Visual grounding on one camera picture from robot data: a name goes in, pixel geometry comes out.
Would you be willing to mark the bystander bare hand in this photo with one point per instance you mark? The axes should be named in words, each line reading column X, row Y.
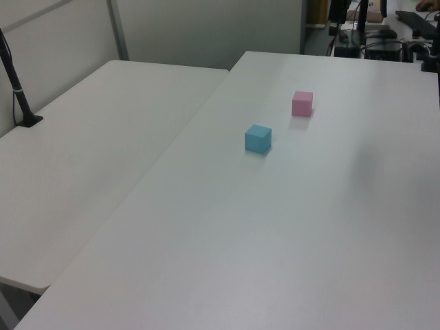
column 429, row 5

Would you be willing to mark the blue cube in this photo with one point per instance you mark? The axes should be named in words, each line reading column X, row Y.
column 256, row 141

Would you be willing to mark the pink cube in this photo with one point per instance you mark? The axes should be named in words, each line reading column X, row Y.
column 302, row 104

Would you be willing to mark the black keyboard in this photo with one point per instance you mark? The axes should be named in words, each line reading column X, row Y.
column 417, row 22

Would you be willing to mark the dark computer mouse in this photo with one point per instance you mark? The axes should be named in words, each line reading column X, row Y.
column 385, row 33

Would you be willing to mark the black electronics box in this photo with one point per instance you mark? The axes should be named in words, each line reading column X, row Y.
column 383, row 52

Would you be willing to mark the black monitor stand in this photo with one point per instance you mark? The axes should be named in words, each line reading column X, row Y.
column 363, row 17

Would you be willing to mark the black hanging device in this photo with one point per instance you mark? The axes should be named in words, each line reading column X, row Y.
column 338, row 10

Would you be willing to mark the small black box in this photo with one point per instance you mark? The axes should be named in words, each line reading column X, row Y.
column 346, row 52

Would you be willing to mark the black table clamp mount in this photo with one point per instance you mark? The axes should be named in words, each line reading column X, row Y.
column 431, row 58

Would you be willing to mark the black camera pole with base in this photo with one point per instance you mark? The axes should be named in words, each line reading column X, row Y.
column 19, row 99

